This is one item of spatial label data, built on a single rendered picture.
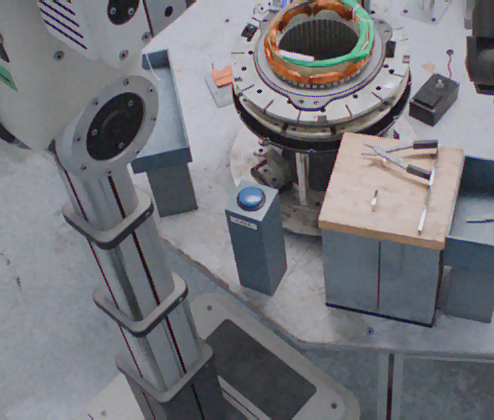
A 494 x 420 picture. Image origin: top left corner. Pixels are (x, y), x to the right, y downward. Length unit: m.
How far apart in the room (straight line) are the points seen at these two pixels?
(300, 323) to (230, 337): 0.61
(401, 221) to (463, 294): 0.23
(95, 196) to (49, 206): 1.65
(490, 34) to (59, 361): 1.80
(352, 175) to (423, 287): 0.23
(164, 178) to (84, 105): 0.69
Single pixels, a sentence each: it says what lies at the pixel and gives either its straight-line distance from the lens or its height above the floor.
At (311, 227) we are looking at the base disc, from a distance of 1.80.
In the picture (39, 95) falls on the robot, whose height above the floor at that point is 1.56.
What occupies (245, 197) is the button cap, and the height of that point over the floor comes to 1.04.
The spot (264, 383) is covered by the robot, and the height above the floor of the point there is 0.26.
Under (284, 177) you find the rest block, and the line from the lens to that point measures 1.82.
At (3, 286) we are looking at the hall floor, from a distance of 2.85.
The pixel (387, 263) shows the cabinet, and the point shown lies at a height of 0.97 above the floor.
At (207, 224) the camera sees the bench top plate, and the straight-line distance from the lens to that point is 1.85.
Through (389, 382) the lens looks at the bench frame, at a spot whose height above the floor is 0.57.
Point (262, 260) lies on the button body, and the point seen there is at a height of 0.90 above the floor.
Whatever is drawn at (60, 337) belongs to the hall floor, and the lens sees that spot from 2.70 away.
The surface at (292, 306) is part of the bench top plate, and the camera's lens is 1.73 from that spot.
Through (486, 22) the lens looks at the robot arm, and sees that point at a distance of 1.16.
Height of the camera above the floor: 2.29
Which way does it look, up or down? 54 degrees down
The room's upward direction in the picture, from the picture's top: 10 degrees counter-clockwise
